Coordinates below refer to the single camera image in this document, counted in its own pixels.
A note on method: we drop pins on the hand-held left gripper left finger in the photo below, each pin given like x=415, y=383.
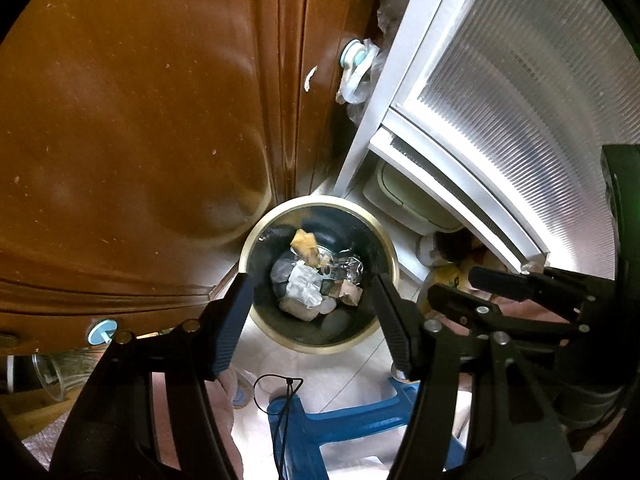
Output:
x=227, y=325

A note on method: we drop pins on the round gold-rimmed trash bin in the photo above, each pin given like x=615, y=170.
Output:
x=325, y=220

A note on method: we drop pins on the blue white suction hook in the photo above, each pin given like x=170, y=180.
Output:
x=102, y=332
x=352, y=55

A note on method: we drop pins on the clear hanging plastic bag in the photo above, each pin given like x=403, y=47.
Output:
x=360, y=92

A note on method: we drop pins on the white ribbed glass cabinet door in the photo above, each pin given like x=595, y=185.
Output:
x=525, y=85

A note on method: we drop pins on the clear glass jar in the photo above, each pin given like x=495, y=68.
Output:
x=55, y=375

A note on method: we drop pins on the white lidded plastic container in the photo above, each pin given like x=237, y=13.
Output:
x=405, y=195

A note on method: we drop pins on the silver foil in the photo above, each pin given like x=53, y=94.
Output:
x=347, y=267

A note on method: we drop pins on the white plastic bag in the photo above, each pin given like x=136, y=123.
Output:
x=305, y=285

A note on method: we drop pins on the yellow bottle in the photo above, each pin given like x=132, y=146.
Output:
x=445, y=280

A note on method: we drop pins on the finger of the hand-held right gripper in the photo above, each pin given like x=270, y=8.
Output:
x=460, y=305
x=510, y=282

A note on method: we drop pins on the blue plastic stool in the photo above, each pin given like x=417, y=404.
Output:
x=300, y=435

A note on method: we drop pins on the person's pink pants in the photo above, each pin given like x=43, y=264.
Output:
x=170, y=400

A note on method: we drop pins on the brown paper piece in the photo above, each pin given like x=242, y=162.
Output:
x=350, y=292

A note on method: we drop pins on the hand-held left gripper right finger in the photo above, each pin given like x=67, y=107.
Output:
x=395, y=325

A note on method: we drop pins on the brown wooden cabinet door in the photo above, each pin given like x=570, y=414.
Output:
x=125, y=110

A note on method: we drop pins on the black snack packet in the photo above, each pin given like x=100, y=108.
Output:
x=329, y=289

